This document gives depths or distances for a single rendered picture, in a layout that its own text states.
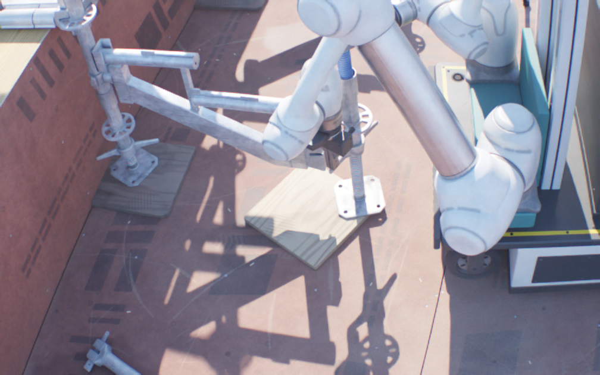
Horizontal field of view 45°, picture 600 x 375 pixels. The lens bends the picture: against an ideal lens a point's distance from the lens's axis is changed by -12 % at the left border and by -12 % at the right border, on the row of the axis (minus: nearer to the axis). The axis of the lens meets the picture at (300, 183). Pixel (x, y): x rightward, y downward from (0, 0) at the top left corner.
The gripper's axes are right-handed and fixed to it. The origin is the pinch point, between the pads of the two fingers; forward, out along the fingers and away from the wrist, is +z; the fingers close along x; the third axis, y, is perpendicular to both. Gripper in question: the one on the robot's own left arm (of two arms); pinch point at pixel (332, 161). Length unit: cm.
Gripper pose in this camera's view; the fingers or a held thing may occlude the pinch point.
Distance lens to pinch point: 230.5
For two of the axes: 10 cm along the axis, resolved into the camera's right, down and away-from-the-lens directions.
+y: 6.2, -6.5, 4.3
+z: 1.2, 6.2, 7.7
